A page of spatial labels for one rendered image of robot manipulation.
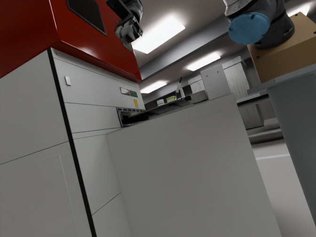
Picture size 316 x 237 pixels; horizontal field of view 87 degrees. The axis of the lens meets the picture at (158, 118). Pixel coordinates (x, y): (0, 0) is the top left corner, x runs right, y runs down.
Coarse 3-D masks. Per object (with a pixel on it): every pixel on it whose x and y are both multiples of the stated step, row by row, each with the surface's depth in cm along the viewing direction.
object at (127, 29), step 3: (129, 21) 62; (126, 24) 61; (126, 27) 59; (129, 27) 60; (132, 27) 64; (123, 30) 59; (126, 30) 59; (129, 30) 60; (132, 30) 64; (123, 33) 59; (126, 33) 59; (129, 33) 61; (132, 33) 63; (123, 36) 59; (132, 36) 62
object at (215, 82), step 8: (200, 72) 74; (208, 72) 73; (216, 72) 72; (208, 80) 73; (216, 80) 72; (224, 80) 71; (208, 88) 73; (216, 88) 72; (224, 88) 71; (208, 96) 73; (216, 96) 72
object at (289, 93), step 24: (312, 72) 58; (288, 96) 63; (312, 96) 60; (288, 120) 65; (312, 120) 60; (288, 144) 68; (312, 144) 60; (312, 168) 61; (312, 192) 63; (312, 216) 67
